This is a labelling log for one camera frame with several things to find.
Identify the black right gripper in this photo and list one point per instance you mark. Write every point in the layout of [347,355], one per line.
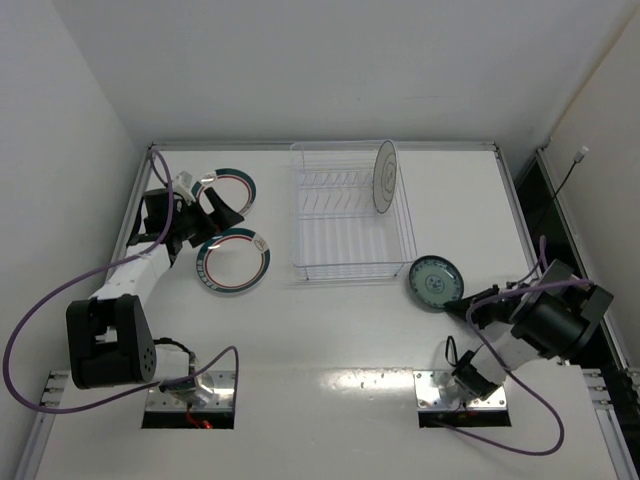
[480,307]

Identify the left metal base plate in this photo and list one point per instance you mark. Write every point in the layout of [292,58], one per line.
[213,391]

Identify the white plate green red rim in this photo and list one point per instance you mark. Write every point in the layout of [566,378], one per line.
[234,262]

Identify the black wall cable white plug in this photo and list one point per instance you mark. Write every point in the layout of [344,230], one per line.
[577,159]

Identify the white wire dish rack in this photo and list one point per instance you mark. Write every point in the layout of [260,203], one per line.
[338,236]

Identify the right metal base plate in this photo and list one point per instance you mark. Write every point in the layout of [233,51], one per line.
[437,392]

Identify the small blue floral plate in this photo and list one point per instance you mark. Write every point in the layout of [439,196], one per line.
[435,281]

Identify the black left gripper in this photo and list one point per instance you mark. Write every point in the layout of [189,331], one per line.
[198,220]

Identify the large white teal-rimmed plate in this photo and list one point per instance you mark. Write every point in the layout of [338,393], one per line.
[384,176]

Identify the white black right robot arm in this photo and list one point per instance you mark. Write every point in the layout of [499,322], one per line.
[553,317]

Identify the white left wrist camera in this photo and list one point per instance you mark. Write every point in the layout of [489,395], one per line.
[182,185]

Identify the metal base plate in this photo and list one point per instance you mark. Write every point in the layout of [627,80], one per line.
[437,392]
[213,391]

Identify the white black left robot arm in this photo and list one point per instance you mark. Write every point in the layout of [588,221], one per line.
[109,339]

